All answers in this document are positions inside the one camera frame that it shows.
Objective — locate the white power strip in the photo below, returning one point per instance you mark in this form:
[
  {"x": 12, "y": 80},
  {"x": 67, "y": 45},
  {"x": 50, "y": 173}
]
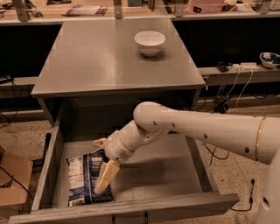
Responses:
[{"x": 246, "y": 66}]

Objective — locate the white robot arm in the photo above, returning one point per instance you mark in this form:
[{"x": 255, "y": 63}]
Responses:
[{"x": 254, "y": 137}]

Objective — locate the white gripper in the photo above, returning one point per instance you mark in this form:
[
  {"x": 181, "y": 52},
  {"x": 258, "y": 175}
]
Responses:
[{"x": 115, "y": 150}]

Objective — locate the black drawer handle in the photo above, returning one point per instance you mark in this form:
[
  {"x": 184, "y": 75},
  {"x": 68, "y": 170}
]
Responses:
[{"x": 141, "y": 218}]

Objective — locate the open grey top drawer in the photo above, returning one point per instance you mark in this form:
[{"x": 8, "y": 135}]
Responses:
[{"x": 168, "y": 179}]

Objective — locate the brown cardboard box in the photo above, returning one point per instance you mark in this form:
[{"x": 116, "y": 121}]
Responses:
[{"x": 15, "y": 177}]

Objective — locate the magazine on back shelf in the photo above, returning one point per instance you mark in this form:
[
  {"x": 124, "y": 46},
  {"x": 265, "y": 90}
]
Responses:
[{"x": 86, "y": 10}]

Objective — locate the grey cabinet counter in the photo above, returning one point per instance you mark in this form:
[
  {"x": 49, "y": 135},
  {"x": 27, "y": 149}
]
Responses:
[{"x": 100, "y": 57}]

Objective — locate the black power adapter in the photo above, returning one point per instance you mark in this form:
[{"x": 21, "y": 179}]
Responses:
[{"x": 221, "y": 108}]

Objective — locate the white ceramic bowl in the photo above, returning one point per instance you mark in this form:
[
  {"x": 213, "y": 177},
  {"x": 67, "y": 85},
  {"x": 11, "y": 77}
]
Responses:
[{"x": 149, "y": 43}]

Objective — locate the blue chip bag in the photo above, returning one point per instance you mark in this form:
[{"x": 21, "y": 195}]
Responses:
[{"x": 83, "y": 172}]

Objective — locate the black small device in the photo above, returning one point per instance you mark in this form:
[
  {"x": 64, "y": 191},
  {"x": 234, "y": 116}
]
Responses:
[{"x": 222, "y": 66}]

